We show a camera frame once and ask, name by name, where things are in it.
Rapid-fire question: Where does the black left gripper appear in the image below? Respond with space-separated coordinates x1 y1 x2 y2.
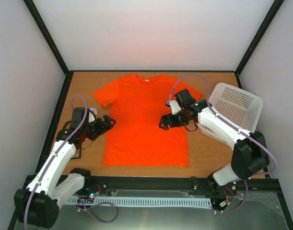
83 114 116 141

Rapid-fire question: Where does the orange t-shirt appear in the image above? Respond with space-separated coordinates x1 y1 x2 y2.
92 74 202 167

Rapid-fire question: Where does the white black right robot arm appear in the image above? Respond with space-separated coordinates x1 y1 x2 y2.
159 89 270 193

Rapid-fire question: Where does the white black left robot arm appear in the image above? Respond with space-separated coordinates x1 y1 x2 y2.
14 107 116 229

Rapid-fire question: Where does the black square brooch holder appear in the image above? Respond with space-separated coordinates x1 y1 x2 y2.
71 146 82 160

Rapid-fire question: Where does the white perforated plastic basket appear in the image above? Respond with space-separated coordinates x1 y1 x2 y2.
200 82 264 144

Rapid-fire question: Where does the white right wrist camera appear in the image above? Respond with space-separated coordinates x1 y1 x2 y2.
165 100 181 115

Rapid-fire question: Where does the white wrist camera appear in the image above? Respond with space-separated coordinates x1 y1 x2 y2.
165 100 181 115
88 107 97 123

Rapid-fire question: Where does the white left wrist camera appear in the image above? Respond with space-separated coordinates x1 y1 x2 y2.
88 107 97 123

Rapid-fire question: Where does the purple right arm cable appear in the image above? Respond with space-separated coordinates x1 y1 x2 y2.
168 73 279 214

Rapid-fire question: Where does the black enclosure frame post left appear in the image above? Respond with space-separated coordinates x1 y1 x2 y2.
23 0 70 75

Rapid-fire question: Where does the black enclosure frame post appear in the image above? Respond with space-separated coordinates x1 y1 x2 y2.
235 0 284 77
23 0 70 75

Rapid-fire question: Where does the light blue slotted cable duct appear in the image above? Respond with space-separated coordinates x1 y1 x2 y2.
64 196 213 208

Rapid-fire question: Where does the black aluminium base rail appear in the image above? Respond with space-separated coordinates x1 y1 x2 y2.
78 176 282 197

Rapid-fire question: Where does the black enclosure frame post right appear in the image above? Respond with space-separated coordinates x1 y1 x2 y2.
235 0 284 77

